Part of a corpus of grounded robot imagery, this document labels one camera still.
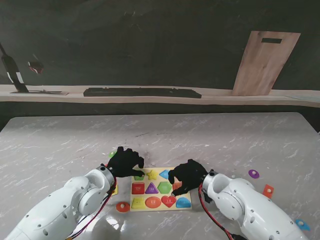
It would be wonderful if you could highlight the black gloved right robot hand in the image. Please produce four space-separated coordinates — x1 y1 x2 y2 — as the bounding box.
167 159 210 197

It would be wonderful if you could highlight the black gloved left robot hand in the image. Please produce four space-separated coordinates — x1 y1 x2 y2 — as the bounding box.
106 146 146 179

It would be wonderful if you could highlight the wooden shape puzzle board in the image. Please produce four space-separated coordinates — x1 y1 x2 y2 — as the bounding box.
129 166 193 213

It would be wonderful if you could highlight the blue semicircle puzzle piece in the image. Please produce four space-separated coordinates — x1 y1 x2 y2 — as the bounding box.
294 219 311 231

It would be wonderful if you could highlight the orange oval puzzle piece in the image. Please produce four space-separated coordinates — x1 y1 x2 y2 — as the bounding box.
115 201 131 213

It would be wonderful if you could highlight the orange rectangle puzzle piece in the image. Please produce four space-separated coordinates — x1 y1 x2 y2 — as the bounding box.
262 184 275 199

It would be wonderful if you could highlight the wooden cutting board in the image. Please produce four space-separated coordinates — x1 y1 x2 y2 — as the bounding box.
231 30 302 97

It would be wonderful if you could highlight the long black tray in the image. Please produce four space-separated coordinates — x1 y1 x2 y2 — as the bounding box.
83 87 202 99

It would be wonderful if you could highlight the light wooden shelf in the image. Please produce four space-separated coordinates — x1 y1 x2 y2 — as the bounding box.
0 84 320 108

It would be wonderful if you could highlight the wine glass with red wine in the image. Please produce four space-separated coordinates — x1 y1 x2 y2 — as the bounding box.
27 53 50 93

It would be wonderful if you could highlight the dark wine bottle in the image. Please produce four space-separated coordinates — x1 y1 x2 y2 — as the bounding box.
0 43 30 93

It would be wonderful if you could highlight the red cable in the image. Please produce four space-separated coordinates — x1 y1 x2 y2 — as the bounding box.
67 177 118 240
198 184 241 240

